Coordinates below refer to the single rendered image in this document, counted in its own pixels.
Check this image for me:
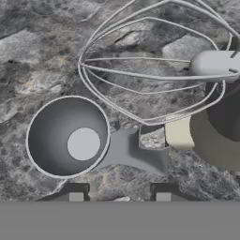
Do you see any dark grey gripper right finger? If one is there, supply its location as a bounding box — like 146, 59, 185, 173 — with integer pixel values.
149, 182, 204, 203

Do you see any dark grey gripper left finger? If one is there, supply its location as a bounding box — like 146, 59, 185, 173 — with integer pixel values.
37, 182, 92, 203

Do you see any grey wire whisk attachment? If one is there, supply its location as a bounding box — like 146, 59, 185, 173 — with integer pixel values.
77, 0, 240, 127

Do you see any grey metal mixing bowl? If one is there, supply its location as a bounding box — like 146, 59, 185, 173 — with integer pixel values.
26, 95, 112, 180

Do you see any cream stand mixer base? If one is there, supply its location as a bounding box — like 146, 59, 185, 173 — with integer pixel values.
92, 110, 240, 176

